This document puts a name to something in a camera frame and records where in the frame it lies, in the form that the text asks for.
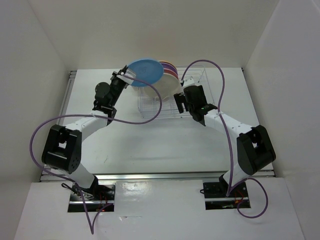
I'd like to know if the cream plastic plate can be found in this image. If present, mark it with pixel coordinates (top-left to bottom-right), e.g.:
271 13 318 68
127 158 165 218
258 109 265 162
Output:
143 73 181 101

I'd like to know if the blue plastic plate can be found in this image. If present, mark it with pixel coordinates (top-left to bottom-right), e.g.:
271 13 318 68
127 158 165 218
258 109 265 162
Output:
127 58 164 85

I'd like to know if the pink plastic plate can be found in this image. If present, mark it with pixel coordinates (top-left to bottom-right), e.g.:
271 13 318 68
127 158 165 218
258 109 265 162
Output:
164 68 179 80

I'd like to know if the purple plastic plate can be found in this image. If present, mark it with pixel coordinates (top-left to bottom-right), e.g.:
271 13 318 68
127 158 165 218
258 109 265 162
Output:
160 61 178 75

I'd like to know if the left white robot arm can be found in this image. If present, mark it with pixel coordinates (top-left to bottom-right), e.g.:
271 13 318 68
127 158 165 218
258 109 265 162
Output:
41 66 129 200

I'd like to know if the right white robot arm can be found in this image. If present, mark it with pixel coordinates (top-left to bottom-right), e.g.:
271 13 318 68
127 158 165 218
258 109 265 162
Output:
174 85 276 197

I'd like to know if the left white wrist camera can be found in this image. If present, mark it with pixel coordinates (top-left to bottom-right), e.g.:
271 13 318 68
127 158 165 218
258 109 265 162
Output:
117 69 136 86

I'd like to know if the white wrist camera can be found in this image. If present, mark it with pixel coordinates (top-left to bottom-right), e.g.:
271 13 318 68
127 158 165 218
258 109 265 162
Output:
182 76 196 88
117 69 136 86

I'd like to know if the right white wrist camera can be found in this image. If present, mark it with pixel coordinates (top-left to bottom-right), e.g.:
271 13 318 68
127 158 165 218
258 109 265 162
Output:
182 76 196 88

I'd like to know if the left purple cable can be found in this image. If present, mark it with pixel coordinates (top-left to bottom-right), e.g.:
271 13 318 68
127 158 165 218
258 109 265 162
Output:
29 74 163 235

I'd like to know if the purple cable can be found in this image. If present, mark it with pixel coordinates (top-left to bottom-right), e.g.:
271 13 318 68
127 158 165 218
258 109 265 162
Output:
181 59 269 219
29 74 163 235

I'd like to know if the white wire dish rack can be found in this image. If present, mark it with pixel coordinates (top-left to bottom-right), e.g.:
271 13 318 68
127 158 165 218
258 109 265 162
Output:
133 64 216 119

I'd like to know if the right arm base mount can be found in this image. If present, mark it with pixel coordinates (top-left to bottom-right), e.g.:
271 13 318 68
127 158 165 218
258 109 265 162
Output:
199 182 249 200

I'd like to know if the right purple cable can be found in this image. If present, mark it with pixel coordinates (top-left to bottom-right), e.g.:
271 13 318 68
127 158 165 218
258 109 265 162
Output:
181 59 269 219

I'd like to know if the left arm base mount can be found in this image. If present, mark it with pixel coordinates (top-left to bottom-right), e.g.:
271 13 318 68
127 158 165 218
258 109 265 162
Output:
61 183 116 203

